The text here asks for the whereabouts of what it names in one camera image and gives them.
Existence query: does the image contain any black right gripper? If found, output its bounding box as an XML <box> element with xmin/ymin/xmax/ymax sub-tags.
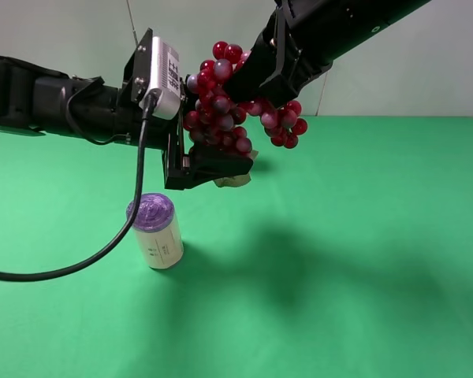
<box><xmin>223</xmin><ymin>1</ymin><xmax>333</xmax><ymax>107</ymax></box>

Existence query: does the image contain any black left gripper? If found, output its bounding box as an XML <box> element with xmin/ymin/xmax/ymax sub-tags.
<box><xmin>116</xmin><ymin>72</ymin><xmax>254</xmax><ymax>191</ymax></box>

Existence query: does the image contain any red artificial grape bunch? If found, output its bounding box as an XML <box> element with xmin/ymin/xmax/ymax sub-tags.
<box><xmin>183</xmin><ymin>41</ymin><xmax>308</xmax><ymax>157</ymax></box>

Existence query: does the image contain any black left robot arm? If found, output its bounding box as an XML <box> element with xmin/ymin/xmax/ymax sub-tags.
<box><xmin>0</xmin><ymin>29</ymin><xmax>253</xmax><ymax>190</ymax></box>

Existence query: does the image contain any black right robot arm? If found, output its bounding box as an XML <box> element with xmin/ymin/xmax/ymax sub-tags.
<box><xmin>223</xmin><ymin>0</ymin><xmax>427</xmax><ymax>107</ymax></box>

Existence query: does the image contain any blue cap yogurt bottle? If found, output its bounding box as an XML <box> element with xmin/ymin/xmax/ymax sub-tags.
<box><xmin>214</xmin><ymin>150</ymin><xmax>259</xmax><ymax>188</ymax></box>

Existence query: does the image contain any purple garbage bag roll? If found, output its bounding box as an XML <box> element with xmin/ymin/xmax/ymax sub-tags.
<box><xmin>132</xmin><ymin>193</ymin><xmax>184</xmax><ymax>269</ymax></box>

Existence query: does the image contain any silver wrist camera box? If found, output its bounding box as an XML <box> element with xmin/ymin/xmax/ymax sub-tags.
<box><xmin>122</xmin><ymin>28</ymin><xmax>181</xmax><ymax>120</ymax></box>

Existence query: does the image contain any black camera cable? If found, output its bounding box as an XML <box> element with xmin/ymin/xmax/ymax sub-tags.
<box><xmin>0</xmin><ymin>89</ymin><xmax>163</xmax><ymax>282</ymax></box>

